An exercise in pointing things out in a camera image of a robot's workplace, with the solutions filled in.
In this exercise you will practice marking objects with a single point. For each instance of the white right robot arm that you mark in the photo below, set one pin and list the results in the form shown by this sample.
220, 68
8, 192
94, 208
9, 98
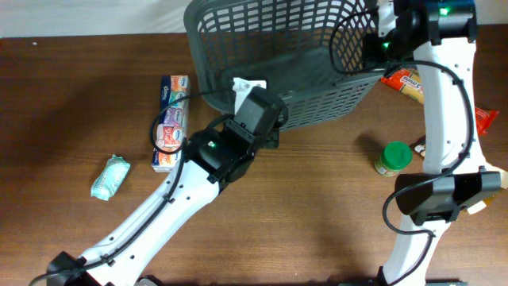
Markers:
439, 39

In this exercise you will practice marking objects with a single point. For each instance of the orange spaghetti packet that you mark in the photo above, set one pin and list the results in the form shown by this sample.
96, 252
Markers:
407, 81

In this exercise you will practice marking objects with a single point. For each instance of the green lid jar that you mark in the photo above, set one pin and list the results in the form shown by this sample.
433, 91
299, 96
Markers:
393, 159

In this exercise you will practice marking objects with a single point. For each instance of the colourful Kleenex tissue pack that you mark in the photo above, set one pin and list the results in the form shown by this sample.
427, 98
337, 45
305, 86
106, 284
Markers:
172, 124

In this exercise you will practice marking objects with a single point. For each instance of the grey plastic basket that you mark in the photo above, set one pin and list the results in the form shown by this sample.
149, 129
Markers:
309, 52

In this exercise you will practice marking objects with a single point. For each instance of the teal wet wipes packet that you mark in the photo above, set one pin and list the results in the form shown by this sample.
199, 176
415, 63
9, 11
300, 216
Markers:
110, 179

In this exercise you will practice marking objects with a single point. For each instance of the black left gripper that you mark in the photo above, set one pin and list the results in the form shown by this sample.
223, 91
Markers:
273, 139

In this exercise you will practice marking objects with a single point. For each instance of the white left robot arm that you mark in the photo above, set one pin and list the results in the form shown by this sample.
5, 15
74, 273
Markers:
211, 159

